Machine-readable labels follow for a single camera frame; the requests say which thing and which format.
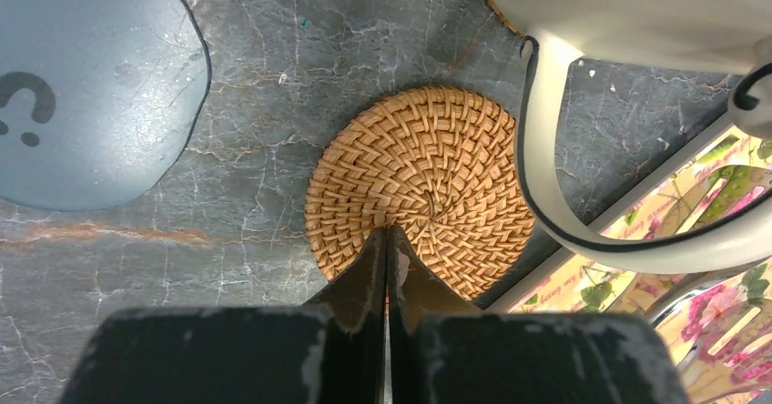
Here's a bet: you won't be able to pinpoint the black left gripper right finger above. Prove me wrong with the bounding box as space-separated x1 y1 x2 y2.
387 226 687 403

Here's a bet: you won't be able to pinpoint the green-inside floral mug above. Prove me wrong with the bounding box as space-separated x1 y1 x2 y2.
472 0 772 276

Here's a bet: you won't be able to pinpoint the floral rectangular tray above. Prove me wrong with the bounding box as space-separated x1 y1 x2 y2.
485 111 772 404

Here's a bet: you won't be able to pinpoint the blue smiley coaster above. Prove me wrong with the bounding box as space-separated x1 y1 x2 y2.
1 0 211 211

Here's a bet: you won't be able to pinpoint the silver serving tongs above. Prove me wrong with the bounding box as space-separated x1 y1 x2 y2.
646 165 771 403

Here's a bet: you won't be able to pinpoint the woven rattan coaster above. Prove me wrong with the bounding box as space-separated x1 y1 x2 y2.
485 0 524 39

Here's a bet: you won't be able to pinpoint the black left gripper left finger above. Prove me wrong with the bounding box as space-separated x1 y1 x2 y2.
60 228 388 403

